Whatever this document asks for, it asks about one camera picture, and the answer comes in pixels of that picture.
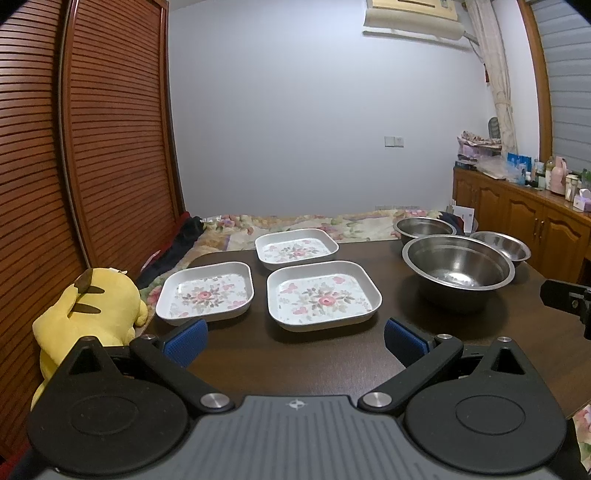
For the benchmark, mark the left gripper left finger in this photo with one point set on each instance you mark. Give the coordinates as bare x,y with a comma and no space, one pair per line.
164,360

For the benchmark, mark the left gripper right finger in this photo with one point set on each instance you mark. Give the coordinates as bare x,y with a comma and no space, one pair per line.
427,359

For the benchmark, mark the floral square plate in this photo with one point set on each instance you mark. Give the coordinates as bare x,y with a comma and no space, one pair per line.
216,292
295,247
321,296

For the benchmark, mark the wooden sideboard cabinet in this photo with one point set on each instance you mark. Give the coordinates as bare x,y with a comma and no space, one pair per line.
557,235

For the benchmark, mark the small right steel bowl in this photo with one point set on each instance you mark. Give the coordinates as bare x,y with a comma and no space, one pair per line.
514,249

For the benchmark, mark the yellow plush toy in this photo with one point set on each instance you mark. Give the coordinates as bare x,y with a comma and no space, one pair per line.
103,303

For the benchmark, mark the large steel bowl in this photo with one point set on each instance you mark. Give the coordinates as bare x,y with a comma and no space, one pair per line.
459,263

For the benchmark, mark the pink bottle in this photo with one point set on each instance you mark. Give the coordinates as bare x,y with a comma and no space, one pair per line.
558,176

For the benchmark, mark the far steel bowl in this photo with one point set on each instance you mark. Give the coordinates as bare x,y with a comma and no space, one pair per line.
412,228

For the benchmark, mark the dark clothes on bed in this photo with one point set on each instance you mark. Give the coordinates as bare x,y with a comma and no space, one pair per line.
185,233

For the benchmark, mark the blue picture card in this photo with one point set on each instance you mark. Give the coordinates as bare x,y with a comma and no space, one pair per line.
520,162

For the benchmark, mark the stack of folded cloths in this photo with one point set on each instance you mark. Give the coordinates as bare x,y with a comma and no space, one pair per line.
472,149

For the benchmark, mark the wooden louvered wardrobe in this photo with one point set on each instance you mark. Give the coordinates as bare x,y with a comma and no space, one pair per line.
89,176

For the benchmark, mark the cream curtain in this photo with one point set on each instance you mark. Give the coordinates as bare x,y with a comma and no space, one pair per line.
488,34

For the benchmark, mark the white air conditioner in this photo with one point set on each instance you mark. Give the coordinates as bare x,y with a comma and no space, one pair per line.
437,18

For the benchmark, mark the white wall switch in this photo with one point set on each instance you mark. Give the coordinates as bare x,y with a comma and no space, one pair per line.
394,142

